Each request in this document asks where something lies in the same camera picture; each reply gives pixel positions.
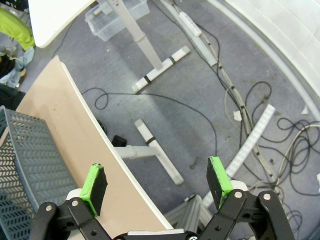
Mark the grey plastic lattice basket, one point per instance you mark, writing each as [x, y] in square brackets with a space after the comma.
[32, 150]

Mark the small black floor object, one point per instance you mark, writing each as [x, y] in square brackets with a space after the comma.
[119, 140]

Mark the white paper scrap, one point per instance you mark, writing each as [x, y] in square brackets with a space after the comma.
[237, 116]

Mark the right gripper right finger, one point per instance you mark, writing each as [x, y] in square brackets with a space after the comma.
[215, 180]

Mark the clear plastic storage box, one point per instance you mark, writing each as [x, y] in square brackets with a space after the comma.
[107, 22]

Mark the white table base foot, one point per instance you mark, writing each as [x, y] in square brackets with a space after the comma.
[162, 160]

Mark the white power strip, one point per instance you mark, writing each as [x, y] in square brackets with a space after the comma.
[191, 25]

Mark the lime green garment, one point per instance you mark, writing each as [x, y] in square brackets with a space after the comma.
[15, 27]

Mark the light blue denim garment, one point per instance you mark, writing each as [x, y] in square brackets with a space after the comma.
[26, 57]

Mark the aluminium profile frame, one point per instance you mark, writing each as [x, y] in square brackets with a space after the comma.
[190, 212]

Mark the white side table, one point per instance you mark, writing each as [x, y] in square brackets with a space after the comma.
[55, 17]

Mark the black printed garment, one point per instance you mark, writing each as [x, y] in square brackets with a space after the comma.
[6, 66]

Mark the white perforated strip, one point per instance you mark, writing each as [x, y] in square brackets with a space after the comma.
[252, 135]

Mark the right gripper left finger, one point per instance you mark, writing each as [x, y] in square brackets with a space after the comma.
[98, 187]

